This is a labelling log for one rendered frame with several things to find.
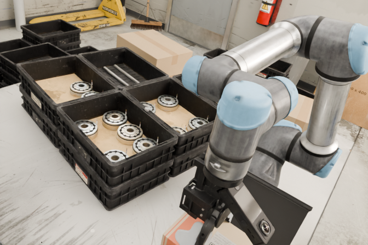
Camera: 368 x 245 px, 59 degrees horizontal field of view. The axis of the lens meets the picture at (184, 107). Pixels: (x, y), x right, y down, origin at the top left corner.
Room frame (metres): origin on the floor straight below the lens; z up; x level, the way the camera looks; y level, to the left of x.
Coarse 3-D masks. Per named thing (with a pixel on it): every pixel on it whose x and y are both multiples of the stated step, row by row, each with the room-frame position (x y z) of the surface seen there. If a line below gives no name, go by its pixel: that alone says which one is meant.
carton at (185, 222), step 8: (184, 216) 0.46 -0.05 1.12; (176, 224) 0.43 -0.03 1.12; (184, 224) 0.44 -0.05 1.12; (192, 224) 0.44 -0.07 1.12; (224, 224) 0.46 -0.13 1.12; (232, 224) 0.46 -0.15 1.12; (168, 232) 0.41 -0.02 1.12; (216, 232) 0.43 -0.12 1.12; (224, 232) 0.44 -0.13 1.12; (232, 232) 0.44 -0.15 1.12; (240, 232) 0.44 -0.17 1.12; (168, 240) 0.40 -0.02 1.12; (216, 240) 0.42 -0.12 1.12; (224, 240) 0.42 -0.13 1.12; (232, 240) 0.42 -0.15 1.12; (240, 240) 0.43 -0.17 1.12; (248, 240) 0.43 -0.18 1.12
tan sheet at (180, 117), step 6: (150, 102) 1.34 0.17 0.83; (156, 102) 1.35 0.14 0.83; (156, 108) 1.30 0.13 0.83; (180, 108) 1.34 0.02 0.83; (156, 114) 1.25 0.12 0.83; (162, 114) 1.26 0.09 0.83; (168, 114) 1.27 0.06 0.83; (174, 114) 1.28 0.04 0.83; (180, 114) 1.29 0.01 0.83; (186, 114) 1.30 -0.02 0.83; (192, 114) 1.31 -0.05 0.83; (168, 120) 1.22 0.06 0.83; (174, 120) 1.23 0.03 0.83; (180, 120) 1.24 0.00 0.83; (186, 120) 1.25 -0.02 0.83; (180, 126) 1.19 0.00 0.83; (186, 126) 1.20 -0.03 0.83
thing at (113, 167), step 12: (96, 96) 1.14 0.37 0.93; (60, 108) 1.00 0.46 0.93; (156, 120) 1.05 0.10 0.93; (168, 132) 1.00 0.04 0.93; (168, 144) 0.93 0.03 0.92; (96, 156) 0.81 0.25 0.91; (132, 156) 0.82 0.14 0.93; (144, 156) 0.85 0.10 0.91; (108, 168) 0.76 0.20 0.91; (120, 168) 0.78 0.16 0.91
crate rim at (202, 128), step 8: (160, 80) 1.40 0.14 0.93; (176, 80) 1.43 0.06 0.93; (128, 88) 1.26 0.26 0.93; (184, 88) 1.38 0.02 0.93; (200, 96) 1.32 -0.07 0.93; (208, 104) 1.27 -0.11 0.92; (152, 112) 1.11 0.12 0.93; (160, 120) 1.06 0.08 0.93; (200, 128) 1.06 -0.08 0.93; (208, 128) 1.10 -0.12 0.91; (184, 136) 0.99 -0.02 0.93; (192, 136) 1.03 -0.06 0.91
